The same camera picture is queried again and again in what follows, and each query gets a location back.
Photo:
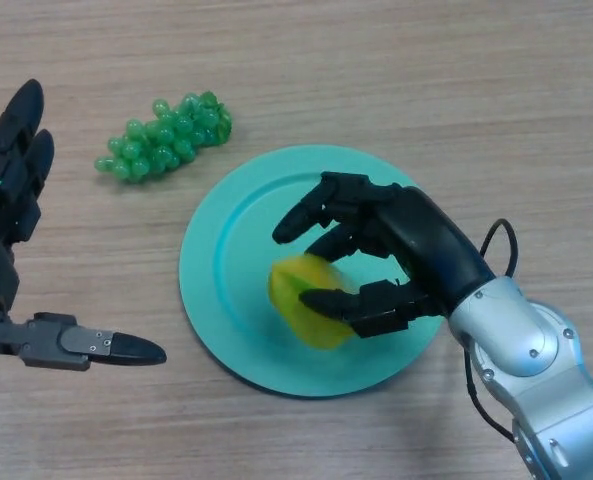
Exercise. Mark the teal round plate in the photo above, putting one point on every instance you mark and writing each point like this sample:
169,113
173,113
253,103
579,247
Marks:
236,280

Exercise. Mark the green grape bunch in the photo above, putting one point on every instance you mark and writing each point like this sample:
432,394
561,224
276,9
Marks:
166,137

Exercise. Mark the yellow starfruit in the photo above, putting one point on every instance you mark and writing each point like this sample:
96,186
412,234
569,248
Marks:
296,285

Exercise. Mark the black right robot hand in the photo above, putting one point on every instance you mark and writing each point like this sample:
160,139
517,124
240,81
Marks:
426,240

